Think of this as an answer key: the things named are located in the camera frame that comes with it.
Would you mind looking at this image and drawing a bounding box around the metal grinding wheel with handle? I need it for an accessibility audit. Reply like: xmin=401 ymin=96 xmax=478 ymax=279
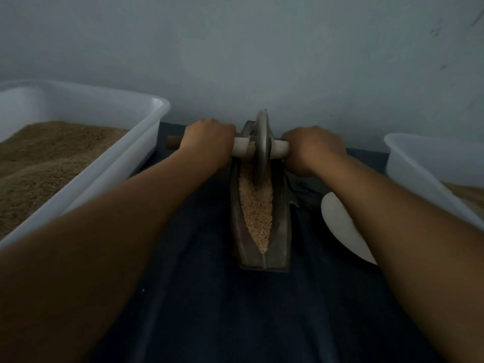
xmin=165 ymin=109 xmax=291 ymax=187

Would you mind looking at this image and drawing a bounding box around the person's left forearm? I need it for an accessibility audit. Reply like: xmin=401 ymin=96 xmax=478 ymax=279
xmin=0 ymin=146 xmax=222 ymax=363

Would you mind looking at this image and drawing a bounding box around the boat-shaped metal grinding trough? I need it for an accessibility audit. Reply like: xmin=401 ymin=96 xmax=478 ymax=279
xmin=230 ymin=122 xmax=293 ymax=273

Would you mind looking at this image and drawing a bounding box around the person's right hand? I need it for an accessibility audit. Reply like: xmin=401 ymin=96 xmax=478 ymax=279
xmin=281 ymin=126 xmax=349 ymax=177

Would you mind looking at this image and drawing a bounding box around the person's left hand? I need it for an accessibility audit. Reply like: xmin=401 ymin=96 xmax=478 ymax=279
xmin=177 ymin=119 xmax=237 ymax=172

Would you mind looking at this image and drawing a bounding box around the person's right forearm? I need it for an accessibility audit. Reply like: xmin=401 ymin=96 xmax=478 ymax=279
xmin=314 ymin=151 xmax=484 ymax=363

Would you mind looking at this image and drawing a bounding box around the dark blue table cloth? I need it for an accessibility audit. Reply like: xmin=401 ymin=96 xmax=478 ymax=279
xmin=91 ymin=122 xmax=447 ymax=363

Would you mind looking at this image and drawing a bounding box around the large brown grain heap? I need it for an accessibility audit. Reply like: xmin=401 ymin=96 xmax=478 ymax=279
xmin=0 ymin=120 xmax=130 ymax=240
xmin=442 ymin=182 xmax=484 ymax=216

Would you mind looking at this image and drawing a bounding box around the white round plate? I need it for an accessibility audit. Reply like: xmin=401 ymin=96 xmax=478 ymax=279
xmin=321 ymin=191 xmax=378 ymax=266

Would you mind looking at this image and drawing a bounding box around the white plastic tub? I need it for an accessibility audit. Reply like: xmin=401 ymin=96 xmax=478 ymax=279
xmin=0 ymin=79 xmax=172 ymax=247
xmin=384 ymin=132 xmax=484 ymax=230

